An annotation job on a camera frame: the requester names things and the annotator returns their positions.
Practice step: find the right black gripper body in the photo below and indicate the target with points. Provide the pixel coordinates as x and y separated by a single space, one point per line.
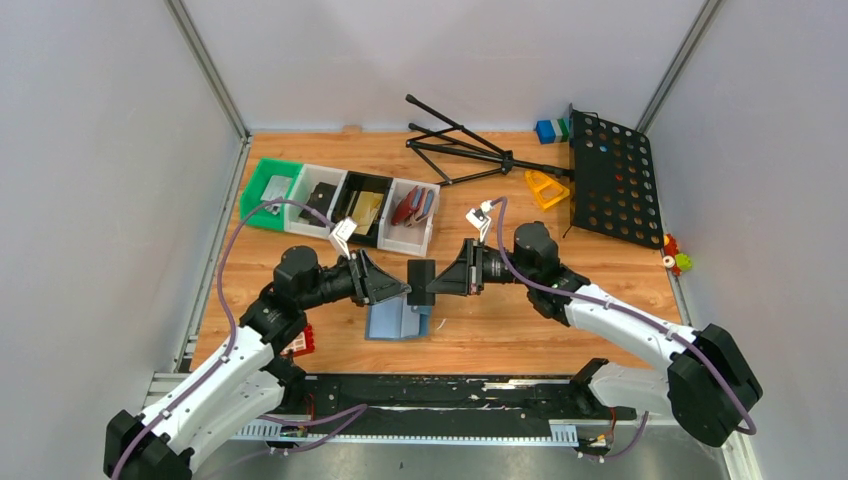
487 267

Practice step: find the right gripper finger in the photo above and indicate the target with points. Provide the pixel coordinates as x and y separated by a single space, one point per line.
448 286
459 271

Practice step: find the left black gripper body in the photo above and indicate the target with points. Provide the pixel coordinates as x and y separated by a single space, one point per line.
362 284

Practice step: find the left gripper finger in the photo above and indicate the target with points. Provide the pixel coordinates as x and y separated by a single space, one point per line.
375 277
378 293

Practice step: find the blue card holder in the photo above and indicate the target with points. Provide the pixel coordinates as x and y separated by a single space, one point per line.
396 320
425 208

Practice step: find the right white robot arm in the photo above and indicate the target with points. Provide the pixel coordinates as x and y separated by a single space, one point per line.
698 377

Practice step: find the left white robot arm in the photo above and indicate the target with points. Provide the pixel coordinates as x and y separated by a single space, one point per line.
248 374

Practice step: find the white bin with card holders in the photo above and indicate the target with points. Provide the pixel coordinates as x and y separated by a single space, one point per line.
409 236

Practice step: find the red card holder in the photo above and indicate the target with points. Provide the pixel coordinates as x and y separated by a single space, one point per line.
406 207

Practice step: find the gold cards stack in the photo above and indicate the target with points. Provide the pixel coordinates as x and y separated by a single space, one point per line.
366 207

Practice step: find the black cards stack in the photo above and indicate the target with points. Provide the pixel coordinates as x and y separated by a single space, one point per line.
319 199

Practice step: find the white bin with black cards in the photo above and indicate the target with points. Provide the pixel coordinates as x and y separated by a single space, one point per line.
309 177

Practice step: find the silver cards stack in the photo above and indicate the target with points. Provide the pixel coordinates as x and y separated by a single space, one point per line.
276 187

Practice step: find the red toy brick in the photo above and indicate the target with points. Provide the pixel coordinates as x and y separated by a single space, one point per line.
303 344

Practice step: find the yellow triangle toy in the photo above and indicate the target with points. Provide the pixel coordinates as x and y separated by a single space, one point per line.
547 192

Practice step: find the black plastic bin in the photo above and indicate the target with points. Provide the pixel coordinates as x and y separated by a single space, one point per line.
353 183

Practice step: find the black folded tripod stand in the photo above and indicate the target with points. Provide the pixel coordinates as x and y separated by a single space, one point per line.
457 140

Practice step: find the green plastic bin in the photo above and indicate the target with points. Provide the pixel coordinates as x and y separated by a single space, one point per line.
270 217

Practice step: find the black perforated music desk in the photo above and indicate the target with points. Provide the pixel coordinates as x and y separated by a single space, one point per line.
613 185

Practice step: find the blue green toy blocks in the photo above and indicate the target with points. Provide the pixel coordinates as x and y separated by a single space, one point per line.
553 131

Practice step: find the colourful toy pile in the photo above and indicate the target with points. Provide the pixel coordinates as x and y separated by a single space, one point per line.
673 258

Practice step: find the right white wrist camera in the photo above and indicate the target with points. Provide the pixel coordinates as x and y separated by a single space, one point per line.
480 218

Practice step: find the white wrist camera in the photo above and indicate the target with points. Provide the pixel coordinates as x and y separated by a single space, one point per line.
480 218
340 234

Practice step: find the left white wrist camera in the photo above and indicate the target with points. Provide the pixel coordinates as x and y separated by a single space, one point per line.
340 234

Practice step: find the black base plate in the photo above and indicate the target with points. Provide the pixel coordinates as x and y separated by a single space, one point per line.
435 406

